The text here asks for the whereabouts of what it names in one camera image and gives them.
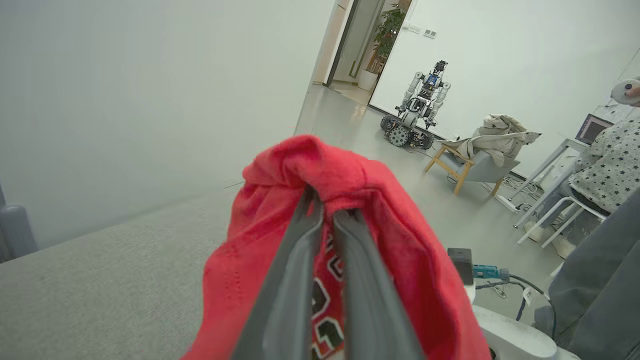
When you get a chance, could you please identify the white stool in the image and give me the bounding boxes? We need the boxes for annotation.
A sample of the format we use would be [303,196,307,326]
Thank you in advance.
[517,196,608,248]

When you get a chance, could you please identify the grey armchair with wooden legs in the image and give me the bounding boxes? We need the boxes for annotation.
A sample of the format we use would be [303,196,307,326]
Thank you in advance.
[425,142,521,197]

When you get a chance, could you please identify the white handheld controller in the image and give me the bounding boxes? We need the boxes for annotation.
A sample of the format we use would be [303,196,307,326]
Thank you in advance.
[611,77,640,107]

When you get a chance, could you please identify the grey wheeled robot with arms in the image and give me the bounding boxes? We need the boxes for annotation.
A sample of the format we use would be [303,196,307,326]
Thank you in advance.
[380,60,452,150]

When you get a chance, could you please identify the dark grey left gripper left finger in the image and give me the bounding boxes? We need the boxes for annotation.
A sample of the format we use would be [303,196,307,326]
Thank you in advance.
[231,185,326,360]

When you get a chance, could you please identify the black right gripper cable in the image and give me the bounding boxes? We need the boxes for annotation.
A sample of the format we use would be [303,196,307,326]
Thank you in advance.
[475,272,558,341]

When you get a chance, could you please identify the white table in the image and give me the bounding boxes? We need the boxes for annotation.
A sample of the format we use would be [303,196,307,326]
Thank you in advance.
[495,137,593,229]

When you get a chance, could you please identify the red shorts with white band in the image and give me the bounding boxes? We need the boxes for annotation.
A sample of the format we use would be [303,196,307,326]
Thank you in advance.
[181,134,493,360]

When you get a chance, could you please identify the green potted plant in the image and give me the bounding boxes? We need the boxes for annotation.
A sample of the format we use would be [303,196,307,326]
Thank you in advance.
[372,2,409,62]

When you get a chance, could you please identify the grey trousers leg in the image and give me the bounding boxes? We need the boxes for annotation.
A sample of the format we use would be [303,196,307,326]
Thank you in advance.
[534,189,640,360]

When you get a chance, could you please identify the beige garment on armchair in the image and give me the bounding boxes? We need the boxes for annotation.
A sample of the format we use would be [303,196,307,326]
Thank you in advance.
[442,114,542,168]

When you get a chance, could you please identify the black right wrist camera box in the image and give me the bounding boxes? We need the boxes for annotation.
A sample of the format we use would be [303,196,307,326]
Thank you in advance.
[447,247,474,287]

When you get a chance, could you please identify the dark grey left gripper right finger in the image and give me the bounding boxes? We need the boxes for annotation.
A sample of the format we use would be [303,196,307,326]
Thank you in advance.
[333,208,427,360]

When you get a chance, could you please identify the dark door frame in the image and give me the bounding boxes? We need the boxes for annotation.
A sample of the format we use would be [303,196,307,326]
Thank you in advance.
[325,0,362,89]

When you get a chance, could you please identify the white plant pot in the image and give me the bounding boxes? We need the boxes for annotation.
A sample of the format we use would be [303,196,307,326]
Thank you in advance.
[357,69,381,92]

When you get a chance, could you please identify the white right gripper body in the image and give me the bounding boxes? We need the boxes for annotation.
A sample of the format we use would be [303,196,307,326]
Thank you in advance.
[465,285,581,360]

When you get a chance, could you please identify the seated person in star-print shirt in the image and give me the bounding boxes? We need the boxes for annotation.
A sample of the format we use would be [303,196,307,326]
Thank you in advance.
[517,117,640,261]

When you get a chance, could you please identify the white power strip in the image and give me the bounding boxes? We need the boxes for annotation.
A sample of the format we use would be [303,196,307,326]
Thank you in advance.
[494,194,521,215]

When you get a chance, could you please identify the open laptop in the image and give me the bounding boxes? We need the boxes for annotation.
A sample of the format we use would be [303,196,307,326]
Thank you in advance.
[575,114,615,146]

